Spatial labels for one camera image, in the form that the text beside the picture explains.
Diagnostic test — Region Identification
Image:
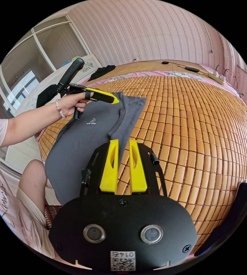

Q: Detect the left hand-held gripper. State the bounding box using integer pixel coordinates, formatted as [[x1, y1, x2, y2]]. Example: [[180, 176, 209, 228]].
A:
[[68, 84, 120, 120]]

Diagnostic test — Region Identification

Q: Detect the white power strip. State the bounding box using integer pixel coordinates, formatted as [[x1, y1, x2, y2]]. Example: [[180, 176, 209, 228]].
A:
[[207, 71, 226, 85]]

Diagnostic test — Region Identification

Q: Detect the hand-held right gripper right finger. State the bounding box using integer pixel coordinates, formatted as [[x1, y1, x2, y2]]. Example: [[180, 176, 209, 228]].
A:
[[129, 139, 147, 193]]

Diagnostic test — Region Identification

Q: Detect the red striped cushion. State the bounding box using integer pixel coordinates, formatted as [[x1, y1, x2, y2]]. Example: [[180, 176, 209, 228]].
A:
[[44, 205, 62, 230]]

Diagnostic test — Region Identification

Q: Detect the white cabinet with flower print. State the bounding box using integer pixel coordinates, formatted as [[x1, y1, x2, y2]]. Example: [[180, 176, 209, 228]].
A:
[[72, 55, 101, 80]]

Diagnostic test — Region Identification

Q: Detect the black garment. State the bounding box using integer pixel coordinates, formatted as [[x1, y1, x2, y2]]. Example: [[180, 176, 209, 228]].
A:
[[91, 65, 116, 80]]

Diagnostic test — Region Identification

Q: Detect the dark blue garment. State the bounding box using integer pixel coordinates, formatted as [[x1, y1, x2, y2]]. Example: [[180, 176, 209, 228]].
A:
[[194, 177, 247, 257]]

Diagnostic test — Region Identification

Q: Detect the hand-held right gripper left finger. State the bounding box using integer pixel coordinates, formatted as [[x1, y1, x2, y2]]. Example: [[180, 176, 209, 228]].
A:
[[99, 139, 119, 192]]

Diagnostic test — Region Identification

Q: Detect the person's left hand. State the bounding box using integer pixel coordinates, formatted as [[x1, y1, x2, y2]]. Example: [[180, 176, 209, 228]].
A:
[[58, 91, 87, 117]]

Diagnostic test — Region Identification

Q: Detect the person's body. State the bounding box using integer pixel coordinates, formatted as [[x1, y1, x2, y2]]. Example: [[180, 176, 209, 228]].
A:
[[0, 115, 58, 258]]

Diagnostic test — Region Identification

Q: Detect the person's left forearm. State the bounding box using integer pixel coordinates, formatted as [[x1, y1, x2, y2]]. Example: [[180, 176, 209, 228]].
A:
[[0, 99, 67, 149]]

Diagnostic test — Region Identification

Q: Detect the white sliding door wardrobe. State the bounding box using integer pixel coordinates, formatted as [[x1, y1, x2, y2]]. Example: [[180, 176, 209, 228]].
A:
[[0, 15, 92, 121]]

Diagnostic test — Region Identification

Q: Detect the gray short sleeve shirt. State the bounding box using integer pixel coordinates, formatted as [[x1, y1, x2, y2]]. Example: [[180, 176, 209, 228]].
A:
[[44, 91, 148, 206]]

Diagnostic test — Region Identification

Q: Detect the bed with woven mat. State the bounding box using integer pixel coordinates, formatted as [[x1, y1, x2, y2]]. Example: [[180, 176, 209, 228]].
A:
[[37, 60, 247, 256]]

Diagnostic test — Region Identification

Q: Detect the pile of clothes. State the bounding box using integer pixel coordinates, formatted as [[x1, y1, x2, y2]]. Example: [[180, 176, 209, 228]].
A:
[[36, 84, 58, 108]]

